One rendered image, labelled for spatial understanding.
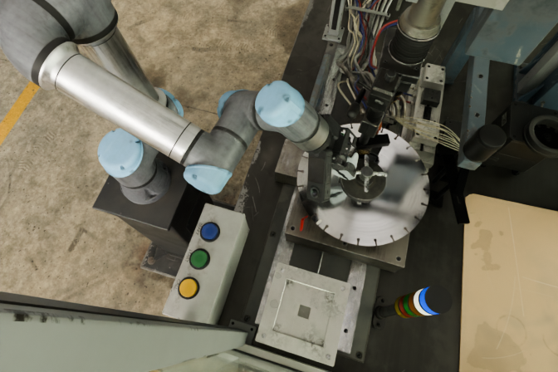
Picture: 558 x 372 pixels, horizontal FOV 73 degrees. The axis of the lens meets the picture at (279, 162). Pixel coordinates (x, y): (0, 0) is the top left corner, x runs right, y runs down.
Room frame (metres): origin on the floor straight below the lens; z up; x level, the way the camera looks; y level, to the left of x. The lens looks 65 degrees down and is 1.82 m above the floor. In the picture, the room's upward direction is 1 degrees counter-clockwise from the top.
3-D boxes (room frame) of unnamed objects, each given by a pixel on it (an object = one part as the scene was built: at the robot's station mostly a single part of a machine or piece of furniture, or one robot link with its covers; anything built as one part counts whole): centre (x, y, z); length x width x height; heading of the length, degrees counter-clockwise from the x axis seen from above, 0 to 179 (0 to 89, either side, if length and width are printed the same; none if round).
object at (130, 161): (0.45, 0.41, 0.91); 0.13 x 0.12 x 0.14; 152
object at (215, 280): (0.17, 0.18, 0.82); 0.28 x 0.11 x 0.15; 162
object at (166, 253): (0.44, 0.41, 0.37); 0.40 x 0.40 x 0.75; 72
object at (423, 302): (0.05, -0.26, 1.14); 0.05 x 0.04 x 0.03; 72
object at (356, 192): (0.35, -0.21, 0.96); 0.11 x 0.11 x 0.03
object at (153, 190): (0.44, 0.41, 0.80); 0.15 x 0.15 x 0.10
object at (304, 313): (0.05, -0.05, 0.82); 0.18 x 0.18 x 0.15; 72
